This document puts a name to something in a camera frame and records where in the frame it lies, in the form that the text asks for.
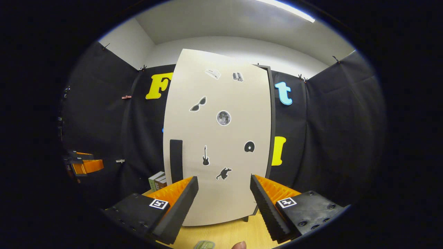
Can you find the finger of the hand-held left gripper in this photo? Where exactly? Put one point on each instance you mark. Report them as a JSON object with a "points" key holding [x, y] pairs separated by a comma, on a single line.
{"points": [[81, 155], [88, 166]]}

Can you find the green book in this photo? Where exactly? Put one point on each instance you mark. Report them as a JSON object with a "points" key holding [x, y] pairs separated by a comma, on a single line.
{"points": [[152, 185]]}

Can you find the black backdrop cloth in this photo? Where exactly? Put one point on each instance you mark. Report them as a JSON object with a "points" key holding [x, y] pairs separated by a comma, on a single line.
{"points": [[328, 138]]}

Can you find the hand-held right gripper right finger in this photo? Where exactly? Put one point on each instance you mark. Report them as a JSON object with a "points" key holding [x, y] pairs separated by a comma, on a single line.
{"points": [[268, 214]]}

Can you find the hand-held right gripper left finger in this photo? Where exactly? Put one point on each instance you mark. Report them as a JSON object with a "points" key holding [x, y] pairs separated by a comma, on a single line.
{"points": [[178, 214]]}

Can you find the beige cabinet door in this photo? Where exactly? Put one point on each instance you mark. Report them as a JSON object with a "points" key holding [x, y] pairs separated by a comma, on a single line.
{"points": [[225, 193]]}

